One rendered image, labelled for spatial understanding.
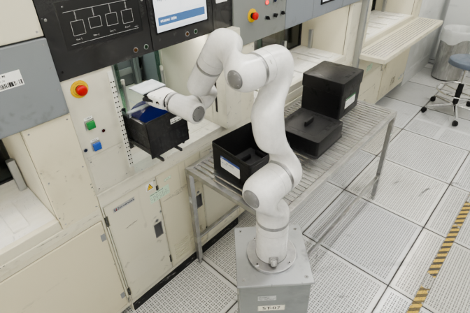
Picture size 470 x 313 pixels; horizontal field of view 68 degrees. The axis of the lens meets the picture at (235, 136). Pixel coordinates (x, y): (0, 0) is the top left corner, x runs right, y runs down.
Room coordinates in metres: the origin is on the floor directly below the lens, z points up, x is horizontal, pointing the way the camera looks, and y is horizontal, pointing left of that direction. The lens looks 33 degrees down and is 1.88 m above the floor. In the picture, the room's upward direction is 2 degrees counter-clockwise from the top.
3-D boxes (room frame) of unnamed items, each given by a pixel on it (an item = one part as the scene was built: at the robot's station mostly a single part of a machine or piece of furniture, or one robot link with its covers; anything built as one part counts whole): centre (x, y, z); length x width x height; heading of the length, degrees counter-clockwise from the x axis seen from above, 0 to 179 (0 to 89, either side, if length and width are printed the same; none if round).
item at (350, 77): (2.08, -0.64, 0.89); 0.29 x 0.29 x 0.25; 48
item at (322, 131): (1.70, -0.42, 0.83); 0.29 x 0.29 x 0.13; 48
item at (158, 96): (1.29, 0.28, 1.25); 0.11 x 0.10 x 0.07; 46
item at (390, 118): (1.72, -0.40, 0.38); 1.30 x 0.60 x 0.76; 136
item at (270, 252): (0.90, -0.13, 0.85); 0.19 x 0.19 x 0.18
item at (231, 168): (1.43, -0.08, 0.85); 0.28 x 0.28 x 0.17; 41
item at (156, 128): (1.36, 0.36, 1.11); 0.24 x 0.20 x 0.32; 136
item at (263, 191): (0.87, -0.10, 1.07); 0.19 x 0.12 x 0.24; 136
